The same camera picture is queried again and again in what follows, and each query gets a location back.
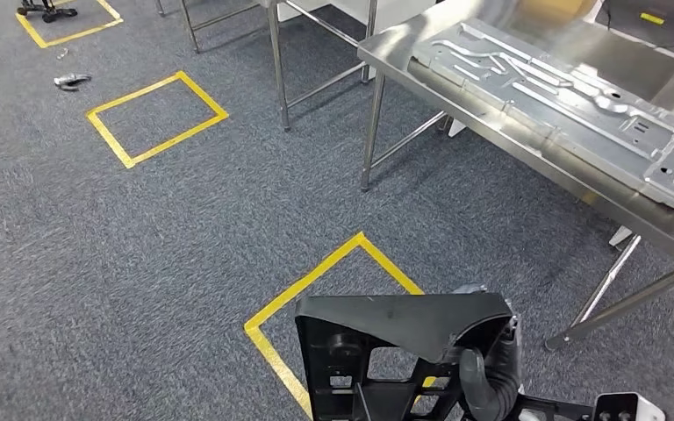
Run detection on white cabinet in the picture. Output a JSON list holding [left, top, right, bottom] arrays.
[[278, 0, 438, 35]]

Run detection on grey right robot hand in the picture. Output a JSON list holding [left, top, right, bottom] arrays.
[[450, 283, 524, 421]]

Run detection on yellow floor tape square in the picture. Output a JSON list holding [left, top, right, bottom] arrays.
[[85, 70, 231, 170], [243, 231, 438, 421], [14, 0, 124, 50]]

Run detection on silver metal part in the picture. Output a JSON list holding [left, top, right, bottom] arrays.
[[53, 72, 93, 93]]

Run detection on stainless steel table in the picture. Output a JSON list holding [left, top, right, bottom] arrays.
[[154, 0, 380, 132]]

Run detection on black wheeled base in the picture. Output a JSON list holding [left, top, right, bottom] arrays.
[[16, 0, 79, 25]]

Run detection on stainless steel workbench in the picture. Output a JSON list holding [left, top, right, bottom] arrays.
[[357, 0, 674, 353]]

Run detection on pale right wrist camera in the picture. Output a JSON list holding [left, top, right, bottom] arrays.
[[592, 392, 667, 421]]

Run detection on stamped sheet metal panel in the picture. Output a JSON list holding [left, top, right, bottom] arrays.
[[409, 22, 674, 211]]

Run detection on black license plate frame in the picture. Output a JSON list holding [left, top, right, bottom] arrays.
[[294, 292, 513, 421]]

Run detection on brown cardboard box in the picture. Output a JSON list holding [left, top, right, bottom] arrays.
[[513, 0, 599, 25]]

